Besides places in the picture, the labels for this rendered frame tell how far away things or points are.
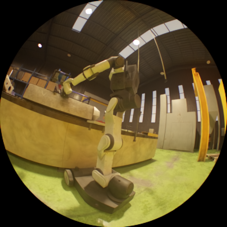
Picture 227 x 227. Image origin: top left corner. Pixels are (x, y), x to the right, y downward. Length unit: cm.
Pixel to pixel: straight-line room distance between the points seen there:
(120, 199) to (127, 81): 100
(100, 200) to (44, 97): 116
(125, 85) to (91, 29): 927
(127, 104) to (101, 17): 911
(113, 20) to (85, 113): 889
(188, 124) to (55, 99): 613
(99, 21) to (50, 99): 896
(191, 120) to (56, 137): 622
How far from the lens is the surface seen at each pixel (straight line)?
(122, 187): 67
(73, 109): 105
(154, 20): 935
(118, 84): 77
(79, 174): 95
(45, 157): 116
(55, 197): 92
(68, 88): 81
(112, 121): 69
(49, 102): 106
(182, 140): 587
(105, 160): 73
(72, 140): 107
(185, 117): 611
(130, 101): 64
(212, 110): 781
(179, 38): 1020
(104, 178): 72
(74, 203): 89
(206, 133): 367
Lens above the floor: 73
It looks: 12 degrees up
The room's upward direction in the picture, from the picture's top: 12 degrees clockwise
